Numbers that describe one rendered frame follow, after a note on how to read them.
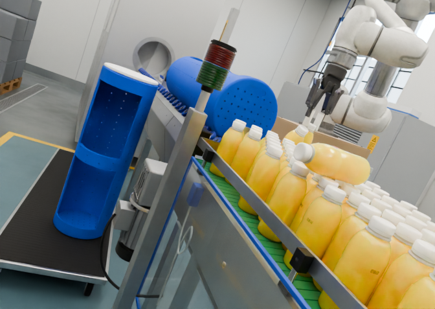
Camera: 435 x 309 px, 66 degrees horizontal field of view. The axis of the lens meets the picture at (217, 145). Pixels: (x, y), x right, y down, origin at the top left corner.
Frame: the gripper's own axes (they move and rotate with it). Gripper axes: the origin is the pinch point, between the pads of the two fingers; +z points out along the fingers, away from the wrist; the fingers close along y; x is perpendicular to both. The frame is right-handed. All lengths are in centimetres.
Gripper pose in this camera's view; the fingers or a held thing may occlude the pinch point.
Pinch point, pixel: (312, 120)
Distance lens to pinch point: 127.5
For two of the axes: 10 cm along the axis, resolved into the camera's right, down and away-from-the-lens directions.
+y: -8.6, -2.7, -4.3
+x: 3.4, 3.3, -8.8
